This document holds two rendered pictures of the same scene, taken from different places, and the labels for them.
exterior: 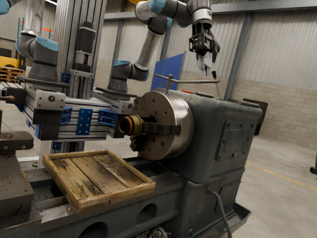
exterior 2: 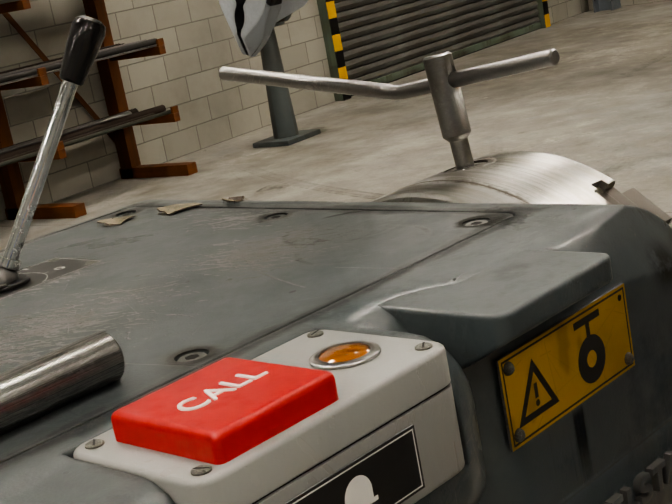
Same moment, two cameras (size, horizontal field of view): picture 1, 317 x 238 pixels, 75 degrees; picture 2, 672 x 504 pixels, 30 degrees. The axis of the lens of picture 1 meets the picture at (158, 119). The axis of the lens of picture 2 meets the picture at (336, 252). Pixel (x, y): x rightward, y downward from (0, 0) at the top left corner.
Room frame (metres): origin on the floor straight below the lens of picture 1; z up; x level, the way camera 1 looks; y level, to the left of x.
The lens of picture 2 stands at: (1.86, -0.10, 1.41)
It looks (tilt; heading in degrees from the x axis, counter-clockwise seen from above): 14 degrees down; 181
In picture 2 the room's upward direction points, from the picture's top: 11 degrees counter-clockwise
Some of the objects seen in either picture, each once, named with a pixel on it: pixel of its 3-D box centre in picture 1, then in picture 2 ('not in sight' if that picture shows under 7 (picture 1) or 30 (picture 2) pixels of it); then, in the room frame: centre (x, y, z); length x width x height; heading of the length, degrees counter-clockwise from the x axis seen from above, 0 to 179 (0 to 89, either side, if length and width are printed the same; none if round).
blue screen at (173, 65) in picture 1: (161, 88); not in sight; (7.93, 0.15, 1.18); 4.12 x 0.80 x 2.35; 14
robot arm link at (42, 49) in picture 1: (45, 50); not in sight; (1.19, 0.70, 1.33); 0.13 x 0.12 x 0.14; 66
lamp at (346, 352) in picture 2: not in sight; (345, 359); (1.38, -0.11, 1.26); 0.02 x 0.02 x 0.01
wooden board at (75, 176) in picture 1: (97, 173); not in sight; (0.75, 0.19, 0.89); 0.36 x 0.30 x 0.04; 45
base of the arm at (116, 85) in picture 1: (118, 84); not in sight; (1.53, 0.34, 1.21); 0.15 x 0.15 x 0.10
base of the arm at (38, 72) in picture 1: (44, 71); not in sight; (1.18, 0.70, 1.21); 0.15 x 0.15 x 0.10
